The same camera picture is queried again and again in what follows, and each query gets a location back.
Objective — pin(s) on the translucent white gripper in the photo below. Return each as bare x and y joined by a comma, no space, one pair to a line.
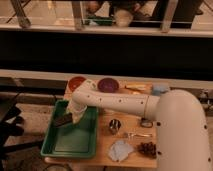
77,114

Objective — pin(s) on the black rectangular eraser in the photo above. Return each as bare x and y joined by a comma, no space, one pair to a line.
62,120

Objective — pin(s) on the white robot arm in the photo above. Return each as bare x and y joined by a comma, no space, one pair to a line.
182,132

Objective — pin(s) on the green plastic tray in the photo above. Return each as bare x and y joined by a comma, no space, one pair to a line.
77,141

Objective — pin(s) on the red bowl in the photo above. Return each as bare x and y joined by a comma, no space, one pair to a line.
75,82

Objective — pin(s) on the purple bowl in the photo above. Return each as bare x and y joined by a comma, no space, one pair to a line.
108,85

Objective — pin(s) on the metal cup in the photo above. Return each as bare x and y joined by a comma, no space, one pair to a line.
114,126

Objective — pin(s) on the wooden board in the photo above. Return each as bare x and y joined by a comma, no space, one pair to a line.
130,124

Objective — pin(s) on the light blue cloth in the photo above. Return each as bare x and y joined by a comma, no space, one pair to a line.
119,151

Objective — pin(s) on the metal spoon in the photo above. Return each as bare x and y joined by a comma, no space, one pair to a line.
137,135

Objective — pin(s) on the black office chair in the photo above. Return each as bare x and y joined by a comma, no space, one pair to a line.
10,121

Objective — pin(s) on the black tape measure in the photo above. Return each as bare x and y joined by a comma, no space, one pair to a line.
146,123

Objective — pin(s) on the dark grape bunch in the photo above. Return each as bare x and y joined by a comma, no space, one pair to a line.
147,149

